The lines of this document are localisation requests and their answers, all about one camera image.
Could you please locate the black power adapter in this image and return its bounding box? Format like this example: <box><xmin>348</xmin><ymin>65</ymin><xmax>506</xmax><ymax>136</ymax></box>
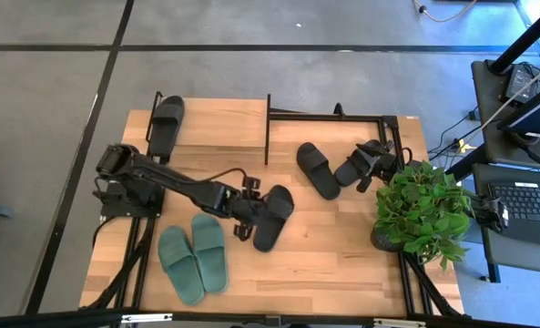
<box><xmin>504</xmin><ymin>63</ymin><xmax>538</xmax><ymax>104</ymax></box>

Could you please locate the yellow floor cable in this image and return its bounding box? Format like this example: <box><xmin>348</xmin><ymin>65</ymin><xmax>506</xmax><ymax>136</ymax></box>
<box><xmin>412</xmin><ymin>0</ymin><xmax>479</xmax><ymax>24</ymax></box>

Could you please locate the black rig bar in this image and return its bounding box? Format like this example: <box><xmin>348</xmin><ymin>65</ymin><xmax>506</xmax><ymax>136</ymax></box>
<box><xmin>0</xmin><ymin>308</ymin><xmax>540</xmax><ymax>328</ymax></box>

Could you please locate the black keyboard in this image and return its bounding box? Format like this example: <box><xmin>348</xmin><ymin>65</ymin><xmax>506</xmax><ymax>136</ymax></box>
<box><xmin>486</xmin><ymin>180</ymin><xmax>540</xmax><ymax>248</ymax></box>

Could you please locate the silver metal bracket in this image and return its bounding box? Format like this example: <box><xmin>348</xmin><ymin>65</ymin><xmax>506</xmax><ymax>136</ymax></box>
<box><xmin>372</xmin><ymin>317</ymin><xmax>428</xmax><ymax>328</ymax></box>
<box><xmin>120</xmin><ymin>313</ymin><xmax>174</xmax><ymax>325</ymax></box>

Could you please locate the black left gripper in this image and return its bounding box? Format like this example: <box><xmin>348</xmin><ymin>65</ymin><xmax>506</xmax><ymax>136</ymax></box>
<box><xmin>230</xmin><ymin>176</ymin><xmax>270</xmax><ymax>243</ymax></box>

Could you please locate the black aluminium table frame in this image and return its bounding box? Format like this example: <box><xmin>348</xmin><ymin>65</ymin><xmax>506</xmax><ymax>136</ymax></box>
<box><xmin>80</xmin><ymin>102</ymin><xmax>464</xmax><ymax>319</ymax></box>

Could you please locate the grey desk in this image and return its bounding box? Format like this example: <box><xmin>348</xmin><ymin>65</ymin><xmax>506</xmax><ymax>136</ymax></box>
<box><xmin>473</xmin><ymin>162</ymin><xmax>540</xmax><ymax>283</ymax></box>
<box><xmin>471</xmin><ymin>58</ymin><xmax>540</xmax><ymax>166</ymax></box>

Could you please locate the dark plant pot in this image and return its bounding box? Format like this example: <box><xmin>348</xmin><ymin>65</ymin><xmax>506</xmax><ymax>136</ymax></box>
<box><xmin>370</xmin><ymin>221</ymin><xmax>410</xmax><ymax>254</ymax></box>

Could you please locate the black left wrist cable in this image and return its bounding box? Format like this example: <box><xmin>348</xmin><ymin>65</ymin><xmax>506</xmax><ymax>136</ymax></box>
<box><xmin>195</xmin><ymin>167</ymin><xmax>250</xmax><ymax>189</ymax></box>

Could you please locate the wooden shelf black frame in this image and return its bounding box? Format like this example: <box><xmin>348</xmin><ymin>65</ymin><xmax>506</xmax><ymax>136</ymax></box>
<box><xmin>144</xmin><ymin>90</ymin><xmax>273</xmax><ymax>168</ymax></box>

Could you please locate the thin white rod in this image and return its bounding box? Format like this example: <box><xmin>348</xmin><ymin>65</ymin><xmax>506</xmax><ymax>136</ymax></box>
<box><xmin>478</xmin><ymin>54</ymin><xmax>540</xmax><ymax>132</ymax></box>

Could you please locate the black diagonal post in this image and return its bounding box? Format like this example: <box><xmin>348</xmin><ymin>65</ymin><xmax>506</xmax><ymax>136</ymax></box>
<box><xmin>488</xmin><ymin>0</ymin><xmax>540</xmax><ymax>76</ymax></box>

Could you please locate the black floor cable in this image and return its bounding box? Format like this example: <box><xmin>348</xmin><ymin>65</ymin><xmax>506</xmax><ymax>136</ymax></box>
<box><xmin>426</xmin><ymin>105</ymin><xmax>483</xmax><ymax>161</ymax></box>

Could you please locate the black diagonal beam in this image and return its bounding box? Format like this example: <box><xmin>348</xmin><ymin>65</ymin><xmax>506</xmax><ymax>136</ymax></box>
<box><xmin>444</xmin><ymin>144</ymin><xmax>488</xmax><ymax>183</ymax></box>

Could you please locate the green slide sandal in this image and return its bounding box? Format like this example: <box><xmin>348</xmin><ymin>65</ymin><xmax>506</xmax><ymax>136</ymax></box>
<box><xmin>157</xmin><ymin>225</ymin><xmax>206</xmax><ymax>307</ymax></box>
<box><xmin>190</xmin><ymin>213</ymin><xmax>229</xmax><ymax>294</ymax></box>

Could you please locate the green leafy plant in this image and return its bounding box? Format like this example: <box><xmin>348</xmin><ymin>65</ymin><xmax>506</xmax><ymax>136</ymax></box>
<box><xmin>372</xmin><ymin>159</ymin><xmax>478</xmax><ymax>273</ymax></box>

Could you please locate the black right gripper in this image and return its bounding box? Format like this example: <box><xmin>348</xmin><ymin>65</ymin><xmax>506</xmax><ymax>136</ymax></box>
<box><xmin>355</xmin><ymin>139</ymin><xmax>399</xmax><ymax>194</ymax></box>

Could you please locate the black slide sandal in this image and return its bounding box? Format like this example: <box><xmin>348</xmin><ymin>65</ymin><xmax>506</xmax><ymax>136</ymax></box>
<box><xmin>296</xmin><ymin>141</ymin><xmax>342</xmax><ymax>201</ymax></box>
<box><xmin>252</xmin><ymin>184</ymin><xmax>295</xmax><ymax>253</ymax></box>
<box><xmin>148</xmin><ymin>95</ymin><xmax>186</xmax><ymax>160</ymax></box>
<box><xmin>333</xmin><ymin>149</ymin><xmax>371</xmax><ymax>188</ymax></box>

